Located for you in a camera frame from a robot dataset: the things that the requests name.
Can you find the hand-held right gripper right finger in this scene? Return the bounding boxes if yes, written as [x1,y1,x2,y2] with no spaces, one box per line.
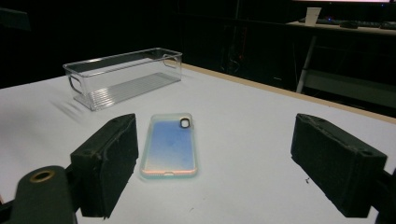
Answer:
[290,113,389,218]

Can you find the light wooden desk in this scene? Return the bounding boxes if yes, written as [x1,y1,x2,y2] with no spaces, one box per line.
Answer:
[286,20,396,108]

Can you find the white slotted plastic bar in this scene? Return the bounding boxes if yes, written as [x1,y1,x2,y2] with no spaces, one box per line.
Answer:
[139,112,199,180]

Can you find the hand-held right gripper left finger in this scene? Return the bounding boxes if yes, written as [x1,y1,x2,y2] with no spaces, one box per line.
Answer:
[70,113,140,219]

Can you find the computer monitor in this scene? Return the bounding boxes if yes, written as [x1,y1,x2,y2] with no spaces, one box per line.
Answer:
[291,0,392,4]

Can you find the white metal desk leg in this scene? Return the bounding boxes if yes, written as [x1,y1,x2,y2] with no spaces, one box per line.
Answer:
[295,35,318,94]

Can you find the black keyboard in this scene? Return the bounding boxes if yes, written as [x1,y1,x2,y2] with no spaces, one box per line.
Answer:
[298,17,396,30]

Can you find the white paper cup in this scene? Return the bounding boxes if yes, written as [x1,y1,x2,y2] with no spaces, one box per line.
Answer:
[304,7,323,27]

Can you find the black computer mouse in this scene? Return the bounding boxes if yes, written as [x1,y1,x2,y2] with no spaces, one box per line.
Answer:
[339,21,360,30]

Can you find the clear plastic storage bin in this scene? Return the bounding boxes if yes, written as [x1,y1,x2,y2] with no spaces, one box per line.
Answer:
[62,47,184,112]

